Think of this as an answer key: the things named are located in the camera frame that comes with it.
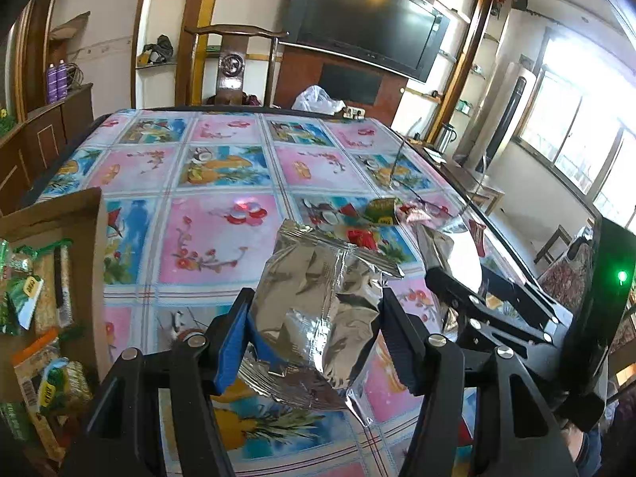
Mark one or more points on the person's right forearm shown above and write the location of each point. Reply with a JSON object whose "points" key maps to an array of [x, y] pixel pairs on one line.
{"points": [[584, 449]]}

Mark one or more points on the cardboard box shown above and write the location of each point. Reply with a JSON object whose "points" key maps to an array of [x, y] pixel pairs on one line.
{"points": [[74, 213]]}

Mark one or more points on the low wooden table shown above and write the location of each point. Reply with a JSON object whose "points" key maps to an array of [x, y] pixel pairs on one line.
{"points": [[467, 179]]}

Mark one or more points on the pink snack packet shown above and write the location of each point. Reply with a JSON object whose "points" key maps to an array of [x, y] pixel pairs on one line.
{"points": [[415, 212]]}

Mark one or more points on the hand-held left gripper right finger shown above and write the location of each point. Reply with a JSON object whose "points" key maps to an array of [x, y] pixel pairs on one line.
{"points": [[401, 362]]}

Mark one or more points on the dark bag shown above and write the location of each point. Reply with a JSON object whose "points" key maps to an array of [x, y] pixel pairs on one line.
{"points": [[159, 49]]}

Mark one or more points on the green snack packet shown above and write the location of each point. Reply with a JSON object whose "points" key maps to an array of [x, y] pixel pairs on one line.
{"points": [[381, 208]]}

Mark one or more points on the window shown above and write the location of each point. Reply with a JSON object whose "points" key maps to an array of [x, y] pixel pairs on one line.
{"points": [[581, 124]]}

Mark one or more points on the wooden wall shelf unit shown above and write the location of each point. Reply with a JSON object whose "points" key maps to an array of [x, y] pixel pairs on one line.
{"points": [[462, 59], [164, 10]]}

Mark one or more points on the purple spray can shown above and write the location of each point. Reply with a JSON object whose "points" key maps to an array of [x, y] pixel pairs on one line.
{"points": [[51, 82], [62, 79]]}

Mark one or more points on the patterned red cloth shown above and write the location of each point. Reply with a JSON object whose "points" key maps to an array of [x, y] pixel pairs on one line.
{"points": [[566, 273]]}

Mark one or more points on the printed tablecloth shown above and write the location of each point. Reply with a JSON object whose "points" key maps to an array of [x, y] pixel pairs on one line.
{"points": [[208, 238]]}

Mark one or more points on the small white box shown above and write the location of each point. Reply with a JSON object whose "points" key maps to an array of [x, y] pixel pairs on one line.
{"points": [[354, 113]]}

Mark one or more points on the red snack packet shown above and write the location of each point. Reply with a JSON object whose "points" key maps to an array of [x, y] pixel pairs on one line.
{"points": [[478, 236]]}

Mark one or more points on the standing air conditioner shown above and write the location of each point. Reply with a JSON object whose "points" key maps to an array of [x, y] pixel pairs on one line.
{"points": [[502, 109]]}

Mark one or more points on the flat screen television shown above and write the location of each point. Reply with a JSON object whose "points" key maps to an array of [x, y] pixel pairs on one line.
{"points": [[367, 15]]}

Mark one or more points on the electric kettle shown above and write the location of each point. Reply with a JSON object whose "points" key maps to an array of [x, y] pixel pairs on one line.
{"points": [[446, 138]]}

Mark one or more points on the wooden chair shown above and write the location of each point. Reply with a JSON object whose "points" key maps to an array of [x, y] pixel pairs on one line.
{"points": [[233, 67]]}

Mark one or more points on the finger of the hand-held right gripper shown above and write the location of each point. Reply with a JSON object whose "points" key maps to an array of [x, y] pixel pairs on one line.
{"points": [[477, 315], [526, 295]]}

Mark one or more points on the white plastic bag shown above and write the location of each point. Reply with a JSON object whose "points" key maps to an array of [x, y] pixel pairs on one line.
{"points": [[318, 100]]}

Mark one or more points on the silver snack packet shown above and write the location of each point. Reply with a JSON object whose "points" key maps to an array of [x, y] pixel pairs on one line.
{"points": [[318, 298], [447, 248]]}

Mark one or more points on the black wall panel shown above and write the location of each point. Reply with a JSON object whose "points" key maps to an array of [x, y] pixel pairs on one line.
{"points": [[350, 84]]}

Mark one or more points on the pile of snack packets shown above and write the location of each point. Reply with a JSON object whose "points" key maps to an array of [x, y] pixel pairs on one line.
{"points": [[44, 298]]}

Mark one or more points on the wooden stool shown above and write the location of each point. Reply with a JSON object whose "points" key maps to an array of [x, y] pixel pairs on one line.
{"points": [[554, 243]]}

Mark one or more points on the brown cardboard piece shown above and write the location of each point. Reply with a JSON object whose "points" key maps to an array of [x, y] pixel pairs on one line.
{"points": [[69, 25]]}

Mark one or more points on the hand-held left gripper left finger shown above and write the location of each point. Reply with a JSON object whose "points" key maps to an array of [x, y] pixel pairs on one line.
{"points": [[233, 348]]}

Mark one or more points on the wooden cabinet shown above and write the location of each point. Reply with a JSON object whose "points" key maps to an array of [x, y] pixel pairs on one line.
{"points": [[44, 134]]}

